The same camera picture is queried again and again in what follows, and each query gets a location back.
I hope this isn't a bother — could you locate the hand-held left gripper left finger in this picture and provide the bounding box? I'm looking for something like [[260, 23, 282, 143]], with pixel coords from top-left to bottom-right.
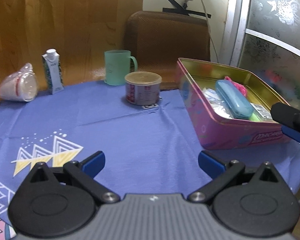
[[30, 151, 120, 203]]

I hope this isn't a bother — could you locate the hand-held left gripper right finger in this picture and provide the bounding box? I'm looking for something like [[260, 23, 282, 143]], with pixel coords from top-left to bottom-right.
[[189, 151, 280, 203]]

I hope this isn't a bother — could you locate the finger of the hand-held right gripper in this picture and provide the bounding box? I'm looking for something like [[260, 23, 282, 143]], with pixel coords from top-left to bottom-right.
[[270, 102, 300, 145]]

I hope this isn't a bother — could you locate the pink tin box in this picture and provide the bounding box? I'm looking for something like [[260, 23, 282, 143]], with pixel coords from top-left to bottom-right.
[[176, 57, 293, 151]]

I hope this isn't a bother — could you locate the cotton swab pack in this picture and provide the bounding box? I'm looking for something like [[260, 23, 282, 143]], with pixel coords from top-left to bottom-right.
[[211, 100, 234, 119]]

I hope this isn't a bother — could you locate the pink knitted item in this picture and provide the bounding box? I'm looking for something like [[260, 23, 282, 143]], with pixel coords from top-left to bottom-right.
[[224, 76, 248, 98]]

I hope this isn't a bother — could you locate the blue plastic case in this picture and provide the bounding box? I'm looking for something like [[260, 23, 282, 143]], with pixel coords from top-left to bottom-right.
[[215, 79, 255, 120]]

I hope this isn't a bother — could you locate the blue printed tablecloth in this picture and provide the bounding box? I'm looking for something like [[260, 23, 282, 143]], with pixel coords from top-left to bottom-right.
[[0, 80, 300, 240]]

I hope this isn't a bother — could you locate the can with plastic lid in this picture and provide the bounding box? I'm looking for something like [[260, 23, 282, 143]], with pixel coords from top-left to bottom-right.
[[125, 71, 162, 106]]

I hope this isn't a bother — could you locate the frosted glass door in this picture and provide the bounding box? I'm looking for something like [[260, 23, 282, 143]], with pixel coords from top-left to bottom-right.
[[221, 0, 300, 105]]

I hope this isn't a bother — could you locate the white drink carton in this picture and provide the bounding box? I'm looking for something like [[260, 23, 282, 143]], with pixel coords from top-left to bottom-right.
[[41, 49, 64, 95]]

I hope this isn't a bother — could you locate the green plastic cup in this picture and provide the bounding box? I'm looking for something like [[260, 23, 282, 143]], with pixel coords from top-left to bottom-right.
[[104, 50, 138, 86]]

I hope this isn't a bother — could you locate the wrapped plastic cup stack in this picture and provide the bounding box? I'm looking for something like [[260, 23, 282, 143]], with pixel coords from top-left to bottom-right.
[[0, 63, 39, 102]]

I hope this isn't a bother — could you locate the wooden board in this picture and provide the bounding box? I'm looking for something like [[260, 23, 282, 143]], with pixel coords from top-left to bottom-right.
[[0, 0, 147, 90]]

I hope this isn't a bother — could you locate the white cable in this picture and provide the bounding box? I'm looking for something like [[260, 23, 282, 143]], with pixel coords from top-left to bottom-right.
[[196, 0, 219, 60]]

